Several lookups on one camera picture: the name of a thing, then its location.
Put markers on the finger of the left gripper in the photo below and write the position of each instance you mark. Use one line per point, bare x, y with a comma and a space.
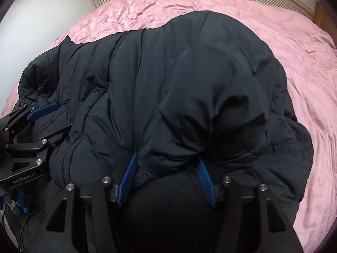
57, 136
36, 114

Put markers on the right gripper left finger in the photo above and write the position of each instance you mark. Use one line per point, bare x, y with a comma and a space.
124, 179

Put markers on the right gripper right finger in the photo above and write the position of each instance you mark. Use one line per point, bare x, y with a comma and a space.
210, 179

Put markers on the black puffer down jacket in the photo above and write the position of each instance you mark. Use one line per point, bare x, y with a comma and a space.
201, 88

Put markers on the pink bed sheet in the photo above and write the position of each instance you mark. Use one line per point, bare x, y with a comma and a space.
253, 220

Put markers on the wooden headboard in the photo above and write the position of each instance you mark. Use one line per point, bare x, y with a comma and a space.
323, 20

